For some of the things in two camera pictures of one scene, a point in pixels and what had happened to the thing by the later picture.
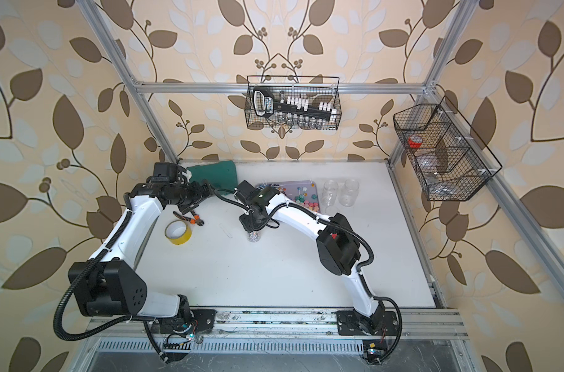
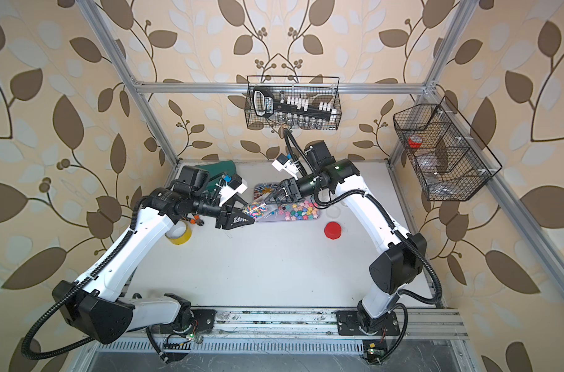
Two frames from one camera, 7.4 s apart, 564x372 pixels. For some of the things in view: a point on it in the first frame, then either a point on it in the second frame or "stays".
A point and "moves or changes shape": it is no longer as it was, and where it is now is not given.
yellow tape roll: [185, 238] stays
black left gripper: [197, 196] → [223, 218]
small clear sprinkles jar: [254, 236] moves or changes shape
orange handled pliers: [196, 218] stays
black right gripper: [249, 225] → [294, 189]
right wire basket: [451, 160] stays
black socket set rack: [292, 112] stays
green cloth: [221, 175] stays
